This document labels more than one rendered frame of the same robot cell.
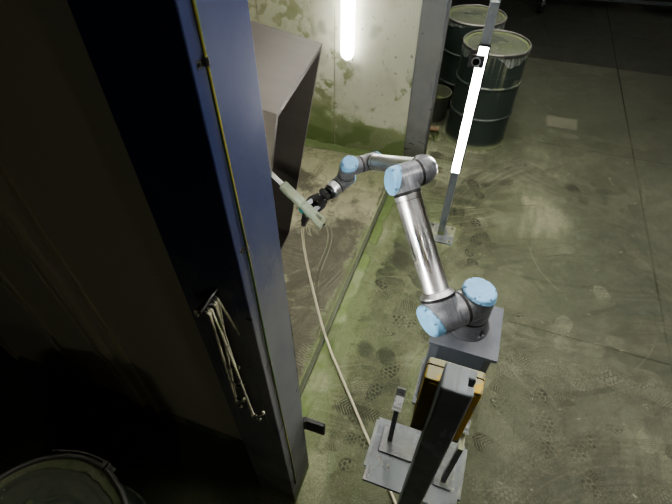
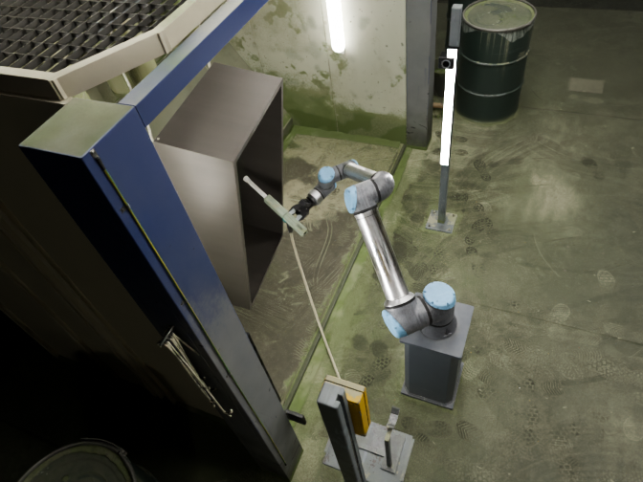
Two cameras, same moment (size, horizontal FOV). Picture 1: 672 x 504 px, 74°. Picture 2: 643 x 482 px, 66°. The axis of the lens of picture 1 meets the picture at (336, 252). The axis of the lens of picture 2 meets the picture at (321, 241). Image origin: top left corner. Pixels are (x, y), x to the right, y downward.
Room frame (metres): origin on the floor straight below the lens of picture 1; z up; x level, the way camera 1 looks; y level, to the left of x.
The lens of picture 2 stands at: (-0.12, -0.39, 2.84)
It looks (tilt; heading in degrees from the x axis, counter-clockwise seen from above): 49 degrees down; 12
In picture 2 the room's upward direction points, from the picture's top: 12 degrees counter-clockwise
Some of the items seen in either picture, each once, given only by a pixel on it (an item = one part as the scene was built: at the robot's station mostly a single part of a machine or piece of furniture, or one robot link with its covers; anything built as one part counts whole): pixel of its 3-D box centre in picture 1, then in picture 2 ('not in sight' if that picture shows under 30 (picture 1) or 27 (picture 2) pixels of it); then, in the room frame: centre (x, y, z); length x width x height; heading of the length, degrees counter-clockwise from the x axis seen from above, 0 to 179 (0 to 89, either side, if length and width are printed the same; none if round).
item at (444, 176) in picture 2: (462, 141); (447, 135); (2.46, -0.81, 0.82); 0.05 x 0.05 x 1.64; 70
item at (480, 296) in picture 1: (475, 301); (436, 303); (1.19, -0.61, 0.83); 0.17 x 0.15 x 0.18; 115
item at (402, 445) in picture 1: (422, 438); (366, 429); (0.55, -0.28, 0.95); 0.26 x 0.15 x 0.32; 70
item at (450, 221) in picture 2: (440, 233); (441, 221); (2.46, -0.81, 0.01); 0.20 x 0.20 x 0.01; 70
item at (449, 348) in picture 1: (454, 359); (434, 353); (1.19, -0.62, 0.32); 0.31 x 0.31 x 0.64; 70
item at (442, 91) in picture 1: (435, 104); (443, 77); (4.21, -1.01, 0.14); 0.31 x 0.29 x 0.28; 160
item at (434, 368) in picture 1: (444, 403); (346, 407); (0.45, -0.25, 1.42); 0.12 x 0.06 x 0.26; 70
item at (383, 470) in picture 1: (414, 462); (367, 449); (0.53, -0.27, 0.78); 0.31 x 0.23 x 0.01; 70
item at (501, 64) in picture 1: (484, 91); (492, 63); (3.90, -1.37, 0.44); 0.59 x 0.58 x 0.89; 175
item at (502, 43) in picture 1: (496, 43); (498, 14); (3.90, -1.37, 0.86); 0.54 x 0.54 x 0.01
